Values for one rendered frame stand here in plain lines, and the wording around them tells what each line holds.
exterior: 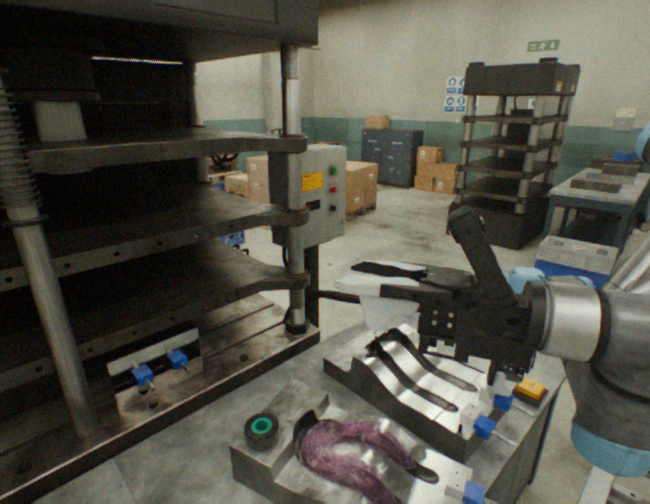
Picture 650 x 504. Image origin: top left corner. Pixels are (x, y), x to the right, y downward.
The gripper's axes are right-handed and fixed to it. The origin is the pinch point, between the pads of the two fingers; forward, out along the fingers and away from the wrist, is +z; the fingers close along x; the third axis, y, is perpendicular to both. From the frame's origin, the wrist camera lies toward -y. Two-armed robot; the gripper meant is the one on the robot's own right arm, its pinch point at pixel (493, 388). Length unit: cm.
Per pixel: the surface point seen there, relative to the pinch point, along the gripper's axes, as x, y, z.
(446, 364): 5.4, -16.5, 4.2
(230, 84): 351, -703, -106
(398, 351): -4.9, -27.5, 0.0
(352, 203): 317, -337, 65
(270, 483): -57, -24, 7
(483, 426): -12.2, 3.3, 2.2
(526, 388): 18.3, 3.5, 8.8
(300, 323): -7, -72, 9
